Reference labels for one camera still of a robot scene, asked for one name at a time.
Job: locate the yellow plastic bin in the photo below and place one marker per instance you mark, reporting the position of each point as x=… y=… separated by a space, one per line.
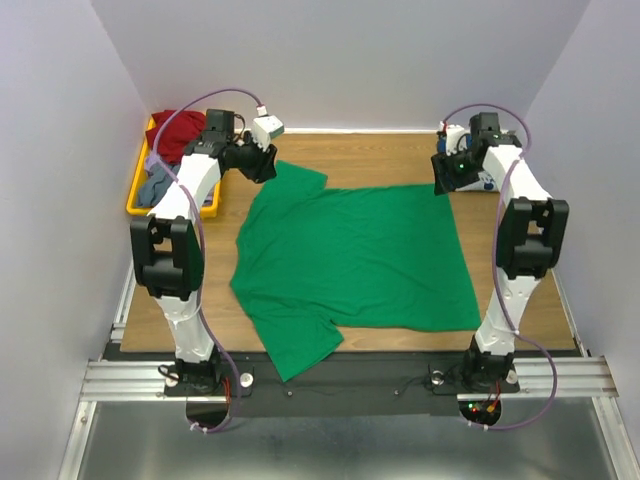
x=142 y=173

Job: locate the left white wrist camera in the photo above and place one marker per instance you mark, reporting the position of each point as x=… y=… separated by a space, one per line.
x=266 y=128

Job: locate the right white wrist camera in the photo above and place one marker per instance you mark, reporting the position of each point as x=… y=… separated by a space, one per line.
x=451 y=138

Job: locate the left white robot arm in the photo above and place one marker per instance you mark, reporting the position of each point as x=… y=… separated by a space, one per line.
x=167 y=257

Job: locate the red t shirt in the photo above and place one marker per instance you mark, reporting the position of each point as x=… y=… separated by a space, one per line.
x=183 y=129

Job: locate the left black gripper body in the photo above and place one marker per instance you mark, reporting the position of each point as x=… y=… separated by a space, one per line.
x=265 y=165

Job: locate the aluminium frame rail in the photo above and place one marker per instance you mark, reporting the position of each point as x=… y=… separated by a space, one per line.
x=107 y=380

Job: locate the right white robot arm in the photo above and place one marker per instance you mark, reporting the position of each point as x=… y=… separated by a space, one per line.
x=528 y=233

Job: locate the folded blue printed t shirt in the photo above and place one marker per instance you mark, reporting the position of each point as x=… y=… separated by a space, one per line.
x=489 y=183

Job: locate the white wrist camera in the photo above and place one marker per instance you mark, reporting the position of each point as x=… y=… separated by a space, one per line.
x=451 y=138
x=266 y=128

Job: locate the green t shirt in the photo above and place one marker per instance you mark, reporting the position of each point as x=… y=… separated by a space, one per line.
x=313 y=260

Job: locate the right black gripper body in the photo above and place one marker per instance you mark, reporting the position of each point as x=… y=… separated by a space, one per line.
x=442 y=173

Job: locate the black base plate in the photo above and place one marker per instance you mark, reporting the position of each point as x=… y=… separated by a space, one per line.
x=344 y=384

